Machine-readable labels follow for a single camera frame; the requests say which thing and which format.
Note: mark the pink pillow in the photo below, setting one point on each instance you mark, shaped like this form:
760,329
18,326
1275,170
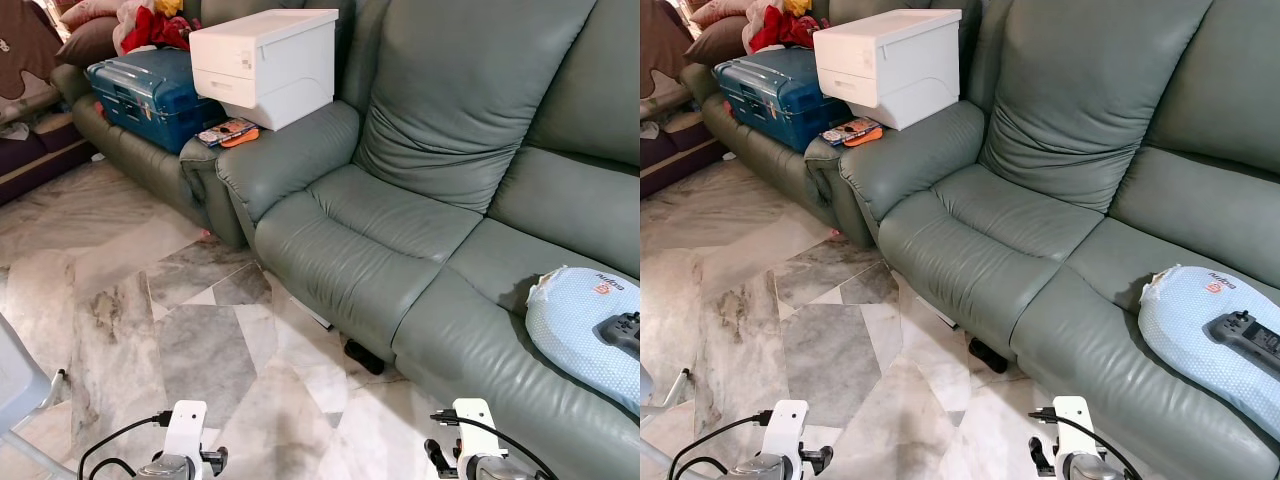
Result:
90,10
715,10

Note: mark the black controller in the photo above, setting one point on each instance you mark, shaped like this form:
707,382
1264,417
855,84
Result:
1245,340
622,332

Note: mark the dark purple couch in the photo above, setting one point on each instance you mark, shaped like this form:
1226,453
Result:
675,150
35,155

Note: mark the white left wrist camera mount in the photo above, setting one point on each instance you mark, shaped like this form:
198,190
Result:
786,430
186,430

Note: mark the white plastic drawer box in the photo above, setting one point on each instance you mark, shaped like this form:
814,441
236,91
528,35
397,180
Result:
262,70
888,70

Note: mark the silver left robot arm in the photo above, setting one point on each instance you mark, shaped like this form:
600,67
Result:
170,468
765,468

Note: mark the blue plastic case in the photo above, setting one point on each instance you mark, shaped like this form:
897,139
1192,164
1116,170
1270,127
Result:
770,95
140,95

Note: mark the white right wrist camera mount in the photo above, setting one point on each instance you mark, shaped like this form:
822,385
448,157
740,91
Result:
1074,428
474,430

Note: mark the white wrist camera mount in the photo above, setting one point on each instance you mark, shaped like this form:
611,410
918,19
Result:
186,430
1074,428
474,430
786,430

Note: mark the brown cushion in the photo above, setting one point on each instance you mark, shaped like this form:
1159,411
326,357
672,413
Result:
90,42
715,42

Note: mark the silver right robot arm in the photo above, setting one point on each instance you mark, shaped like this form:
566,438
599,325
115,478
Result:
1085,468
490,470

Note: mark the black sofa foot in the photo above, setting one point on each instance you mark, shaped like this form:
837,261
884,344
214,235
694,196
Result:
988,355
364,357

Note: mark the yellow toy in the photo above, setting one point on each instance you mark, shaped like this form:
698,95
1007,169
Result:
170,6
797,6

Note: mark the green leather sofa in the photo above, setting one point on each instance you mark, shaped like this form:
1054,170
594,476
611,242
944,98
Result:
450,230
1060,240

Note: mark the orange toy pack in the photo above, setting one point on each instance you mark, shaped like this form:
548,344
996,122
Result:
852,132
230,133

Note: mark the red cloth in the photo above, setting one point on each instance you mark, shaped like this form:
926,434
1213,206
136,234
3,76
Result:
785,30
160,32

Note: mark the brown blanket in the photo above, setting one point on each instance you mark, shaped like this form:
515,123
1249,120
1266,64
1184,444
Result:
660,45
25,50

